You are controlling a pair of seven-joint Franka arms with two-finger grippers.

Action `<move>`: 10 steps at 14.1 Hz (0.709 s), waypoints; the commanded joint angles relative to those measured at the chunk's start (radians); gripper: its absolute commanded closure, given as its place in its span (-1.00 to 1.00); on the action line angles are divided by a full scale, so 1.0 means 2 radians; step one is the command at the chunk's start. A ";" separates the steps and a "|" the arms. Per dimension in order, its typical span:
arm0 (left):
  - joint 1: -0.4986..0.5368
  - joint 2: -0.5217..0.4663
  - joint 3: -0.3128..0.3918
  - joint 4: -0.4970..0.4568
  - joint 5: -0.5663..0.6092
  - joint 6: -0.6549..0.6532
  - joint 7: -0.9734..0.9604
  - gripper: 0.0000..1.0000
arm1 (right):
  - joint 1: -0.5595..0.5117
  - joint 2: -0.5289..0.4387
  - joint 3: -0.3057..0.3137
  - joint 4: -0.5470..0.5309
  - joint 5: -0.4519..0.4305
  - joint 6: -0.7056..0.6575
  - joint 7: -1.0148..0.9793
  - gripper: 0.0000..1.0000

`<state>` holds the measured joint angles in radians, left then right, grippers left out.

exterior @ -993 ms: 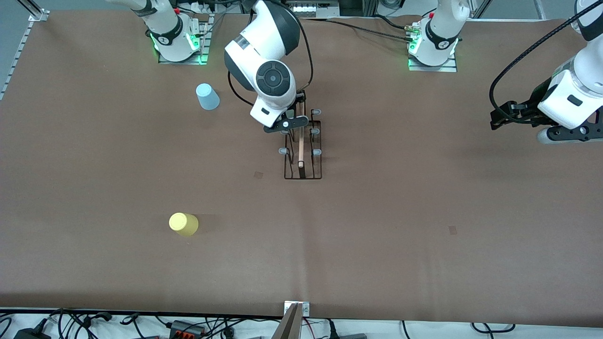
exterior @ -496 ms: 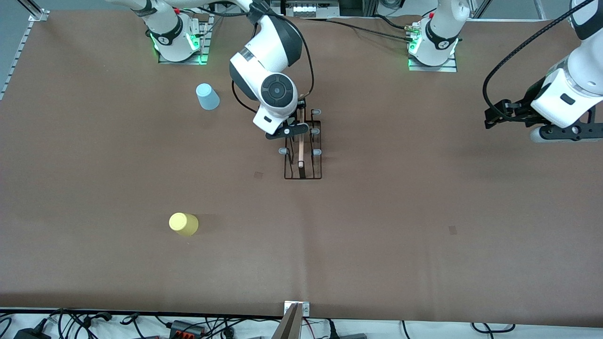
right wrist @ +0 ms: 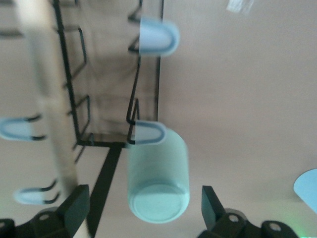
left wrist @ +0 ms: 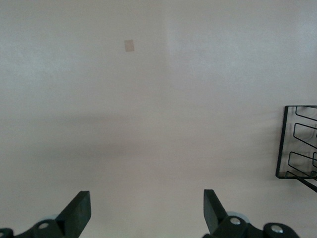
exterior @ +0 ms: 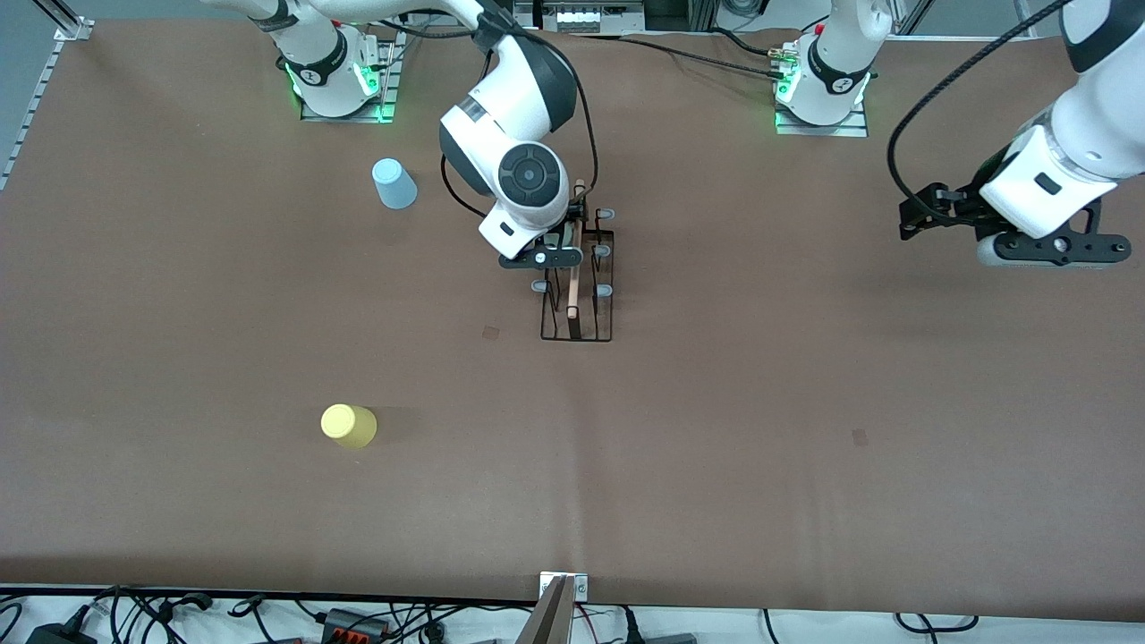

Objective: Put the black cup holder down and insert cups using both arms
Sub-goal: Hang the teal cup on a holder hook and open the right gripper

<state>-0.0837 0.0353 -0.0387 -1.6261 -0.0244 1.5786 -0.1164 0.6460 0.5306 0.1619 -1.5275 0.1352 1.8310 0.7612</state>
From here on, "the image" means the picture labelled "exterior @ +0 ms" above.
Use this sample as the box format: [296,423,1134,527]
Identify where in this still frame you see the light blue cup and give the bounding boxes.
[371,157,419,211]

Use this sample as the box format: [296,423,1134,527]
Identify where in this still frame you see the long black table cable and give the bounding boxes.
[572,32,790,81]

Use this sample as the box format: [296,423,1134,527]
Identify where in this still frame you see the black box orange levers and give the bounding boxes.
[320,608,389,641]

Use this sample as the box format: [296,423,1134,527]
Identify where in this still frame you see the yellow cup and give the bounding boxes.
[320,403,378,450]

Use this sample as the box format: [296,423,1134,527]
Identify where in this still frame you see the tangled black cable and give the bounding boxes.
[293,597,538,644]
[89,586,217,644]

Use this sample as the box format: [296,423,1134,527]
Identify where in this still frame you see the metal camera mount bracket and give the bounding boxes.
[514,572,590,644]

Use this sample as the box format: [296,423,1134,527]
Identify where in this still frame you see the black power adapter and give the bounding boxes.
[25,620,99,644]

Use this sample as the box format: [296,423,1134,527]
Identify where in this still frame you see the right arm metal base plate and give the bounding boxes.
[300,25,400,124]

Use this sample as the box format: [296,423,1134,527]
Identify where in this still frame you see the black wire cup holder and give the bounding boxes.
[530,179,618,343]

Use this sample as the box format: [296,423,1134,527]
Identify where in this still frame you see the white power strip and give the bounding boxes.
[539,0,647,33]

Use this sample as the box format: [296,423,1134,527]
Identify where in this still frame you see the short black table cable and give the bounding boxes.
[707,25,776,58]

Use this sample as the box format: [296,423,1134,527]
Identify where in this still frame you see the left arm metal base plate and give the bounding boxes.
[775,89,870,138]

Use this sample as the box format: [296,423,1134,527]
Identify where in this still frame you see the aluminium table edge rail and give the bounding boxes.
[0,0,95,191]

